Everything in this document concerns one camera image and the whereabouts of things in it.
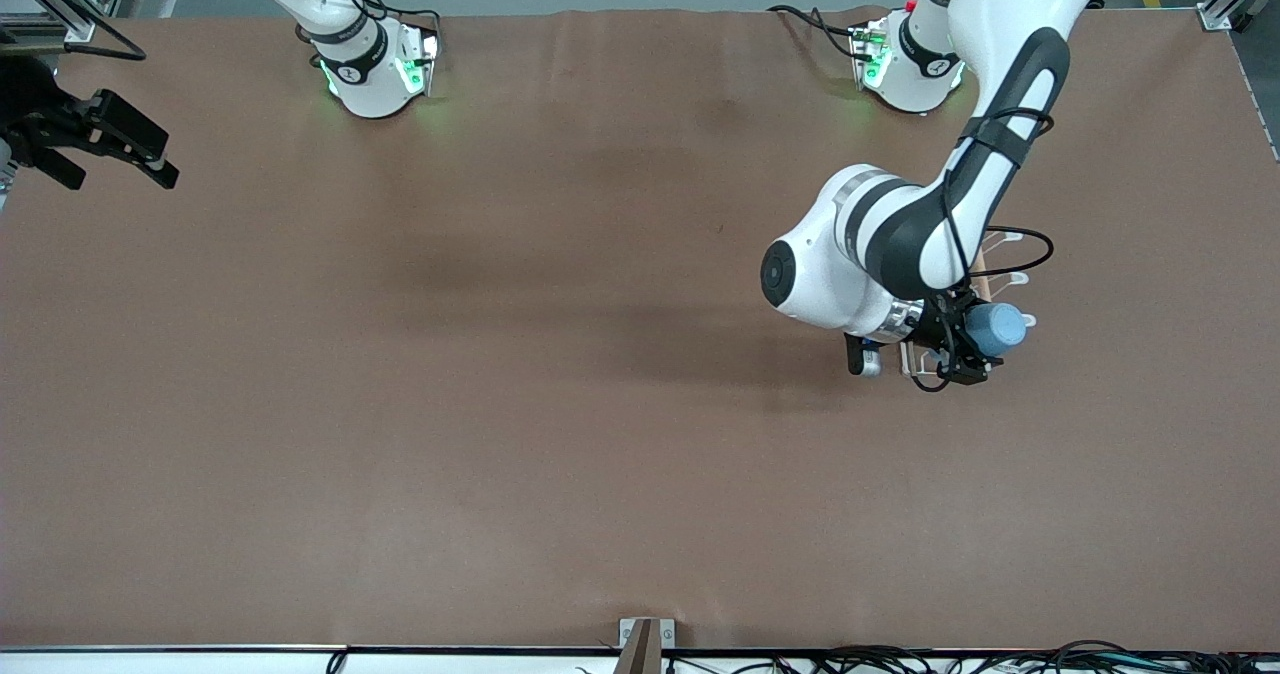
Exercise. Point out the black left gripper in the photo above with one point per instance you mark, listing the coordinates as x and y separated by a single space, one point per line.
944 329

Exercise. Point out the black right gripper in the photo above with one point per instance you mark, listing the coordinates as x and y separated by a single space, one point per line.
42 119

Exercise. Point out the blue plastic cup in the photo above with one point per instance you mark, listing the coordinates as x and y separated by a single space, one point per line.
1000 329

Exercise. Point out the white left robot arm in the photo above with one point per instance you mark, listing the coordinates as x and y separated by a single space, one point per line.
850 264

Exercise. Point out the brown table cover sheet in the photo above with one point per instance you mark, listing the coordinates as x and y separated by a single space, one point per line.
600 454

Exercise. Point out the small metal bracket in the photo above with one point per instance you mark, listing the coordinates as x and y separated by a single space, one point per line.
668 634

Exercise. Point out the brown wooden post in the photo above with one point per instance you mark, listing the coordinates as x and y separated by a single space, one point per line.
640 654

